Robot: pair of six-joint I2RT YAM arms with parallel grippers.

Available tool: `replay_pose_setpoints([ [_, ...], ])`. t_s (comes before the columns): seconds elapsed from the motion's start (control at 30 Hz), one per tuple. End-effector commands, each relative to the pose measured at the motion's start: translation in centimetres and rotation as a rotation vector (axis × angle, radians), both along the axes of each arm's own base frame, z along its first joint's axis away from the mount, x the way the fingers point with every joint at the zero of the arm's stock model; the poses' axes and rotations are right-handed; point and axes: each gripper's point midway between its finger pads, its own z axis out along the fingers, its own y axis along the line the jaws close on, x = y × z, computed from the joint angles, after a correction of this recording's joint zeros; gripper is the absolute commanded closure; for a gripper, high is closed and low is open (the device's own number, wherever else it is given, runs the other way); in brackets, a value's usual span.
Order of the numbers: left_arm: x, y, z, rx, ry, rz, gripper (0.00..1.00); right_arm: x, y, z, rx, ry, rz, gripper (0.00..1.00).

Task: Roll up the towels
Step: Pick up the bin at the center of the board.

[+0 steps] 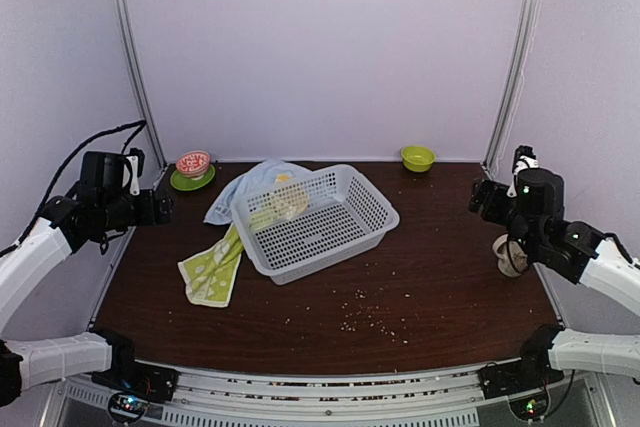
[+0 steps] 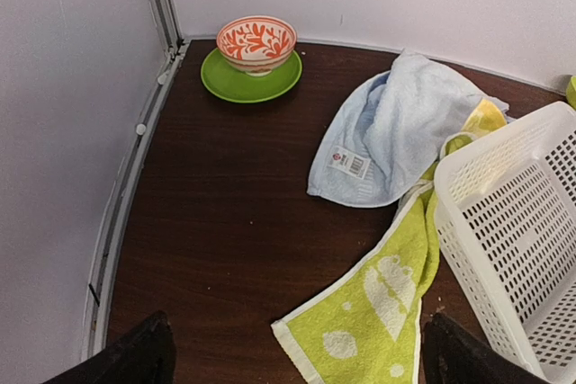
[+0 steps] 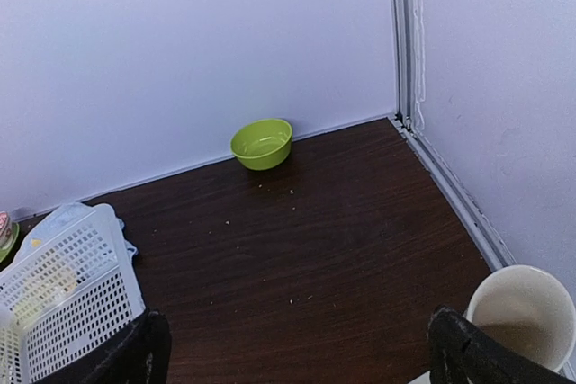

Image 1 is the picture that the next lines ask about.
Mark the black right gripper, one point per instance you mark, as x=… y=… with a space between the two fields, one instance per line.
x=479 y=196

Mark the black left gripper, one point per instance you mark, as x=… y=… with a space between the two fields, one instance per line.
x=148 y=215

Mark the green crocodile pattern towel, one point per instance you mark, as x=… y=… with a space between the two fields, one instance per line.
x=209 y=276

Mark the white perforated plastic basket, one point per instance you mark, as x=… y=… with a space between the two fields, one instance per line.
x=298 y=227

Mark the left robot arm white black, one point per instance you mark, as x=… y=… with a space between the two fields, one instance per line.
x=103 y=205

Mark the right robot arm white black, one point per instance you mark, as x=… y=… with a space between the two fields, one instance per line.
x=532 y=212

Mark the green plate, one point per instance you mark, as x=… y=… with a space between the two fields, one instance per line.
x=182 y=183

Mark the red patterned ceramic bowl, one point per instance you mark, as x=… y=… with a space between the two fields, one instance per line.
x=193 y=164

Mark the lime green bowl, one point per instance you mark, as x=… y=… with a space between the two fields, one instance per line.
x=417 y=159

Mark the light blue towel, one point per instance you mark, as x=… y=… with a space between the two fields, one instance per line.
x=261 y=175

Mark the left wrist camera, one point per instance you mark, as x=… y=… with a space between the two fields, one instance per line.
x=133 y=169

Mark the right aluminium frame post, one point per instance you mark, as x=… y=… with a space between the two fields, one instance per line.
x=512 y=88

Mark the aluminium frame post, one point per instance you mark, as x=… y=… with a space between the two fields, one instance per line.
x=512 y=88
x=137 y=81

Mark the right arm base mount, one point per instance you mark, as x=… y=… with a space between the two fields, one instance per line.
x=520 y=377

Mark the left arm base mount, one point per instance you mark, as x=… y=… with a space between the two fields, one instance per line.
x=142 y=382

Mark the front aluminium rail panel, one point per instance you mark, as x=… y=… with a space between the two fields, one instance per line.
x=444 y=397

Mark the left aluminium frame post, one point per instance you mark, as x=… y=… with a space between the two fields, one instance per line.
x=137 y=81

